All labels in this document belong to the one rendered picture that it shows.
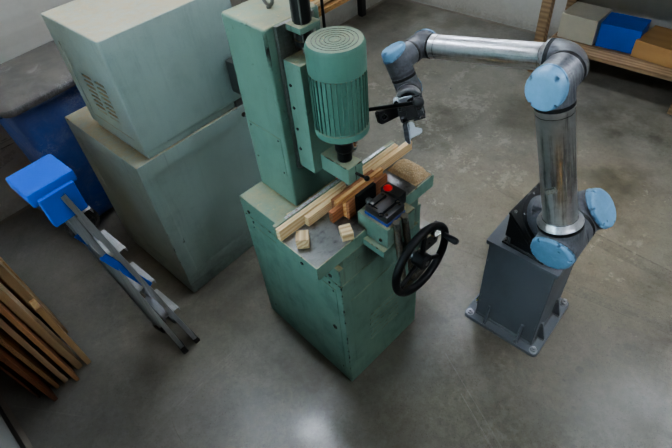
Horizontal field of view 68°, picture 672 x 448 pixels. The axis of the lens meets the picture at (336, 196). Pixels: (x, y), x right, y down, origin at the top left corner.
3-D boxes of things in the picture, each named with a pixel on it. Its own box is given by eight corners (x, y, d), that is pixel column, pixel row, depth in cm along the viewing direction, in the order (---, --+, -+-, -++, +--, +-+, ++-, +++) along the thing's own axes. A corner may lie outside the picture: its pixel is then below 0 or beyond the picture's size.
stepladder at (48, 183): (179, 363, 239) (32, 204, 152) (148, 335, 251) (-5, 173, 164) (204, 337, 246) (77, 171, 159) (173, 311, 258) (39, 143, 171)
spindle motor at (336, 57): (342, 153, 152) (334, 60, 131) (304, 131, 162) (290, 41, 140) (381, 126, 160) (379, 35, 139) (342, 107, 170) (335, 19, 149)
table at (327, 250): (338, 298, 156) (337, 286, 152) (276, 248, 173) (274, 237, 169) (454, 196, 185) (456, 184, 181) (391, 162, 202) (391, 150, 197)
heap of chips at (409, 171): (416, 186, 182) (416, 178, 179) (386, 170, 189) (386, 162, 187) (431, 174, 186) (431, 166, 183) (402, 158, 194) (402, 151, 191)
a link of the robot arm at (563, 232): (593, 248, 178) (593, 49, 137) (571, 280, 170) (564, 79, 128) (551, 236, 188) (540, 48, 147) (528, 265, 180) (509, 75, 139)
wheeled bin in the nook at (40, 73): (77, 252, 295) (-16, 115, 228) (34, 214, 322) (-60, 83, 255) (165, 190, 329) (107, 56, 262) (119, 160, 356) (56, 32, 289)
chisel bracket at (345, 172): (349, 189, 171) (348, 170, 165) (321, 171, 179) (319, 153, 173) (364, 178, 175) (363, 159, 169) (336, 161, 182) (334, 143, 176)
